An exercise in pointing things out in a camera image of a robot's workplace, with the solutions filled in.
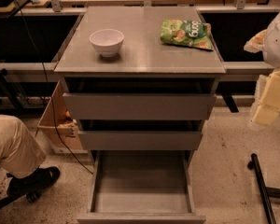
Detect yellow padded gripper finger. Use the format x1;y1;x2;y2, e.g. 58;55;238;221
244;30;266;53
251;69;280;127

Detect grey bottom drawer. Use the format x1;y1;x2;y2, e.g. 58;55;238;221
77;151;206;224

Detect grey drawer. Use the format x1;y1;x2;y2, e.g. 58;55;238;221
78;120;203;150
77;151;206;224
63;77;217;121

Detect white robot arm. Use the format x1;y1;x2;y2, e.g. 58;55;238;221
244;12;280;130

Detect grey drawer cabinet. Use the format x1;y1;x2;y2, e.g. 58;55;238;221
55;7;225;161

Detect grey top drawer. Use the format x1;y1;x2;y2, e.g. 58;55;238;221
63;77;217;121

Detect grey middle drawer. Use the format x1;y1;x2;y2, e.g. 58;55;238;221
78;120;203;150

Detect green chip bag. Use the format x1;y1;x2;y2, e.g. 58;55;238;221
161;20;213;50

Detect black metal stand leg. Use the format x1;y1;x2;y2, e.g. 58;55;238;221
247;153;280;224

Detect white bowl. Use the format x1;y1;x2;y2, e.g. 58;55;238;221
90;29;125;57

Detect cardboard box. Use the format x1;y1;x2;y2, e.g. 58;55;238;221
37;82;84;153

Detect black shoe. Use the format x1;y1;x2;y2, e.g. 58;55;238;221
7;166;60;198

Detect office chair base caster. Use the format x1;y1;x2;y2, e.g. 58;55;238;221
0;190;40;209

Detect person leg beige trousers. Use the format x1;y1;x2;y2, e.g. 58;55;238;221
0;115;46;179

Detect black floor cable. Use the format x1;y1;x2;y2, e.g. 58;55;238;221
4;0;94;175

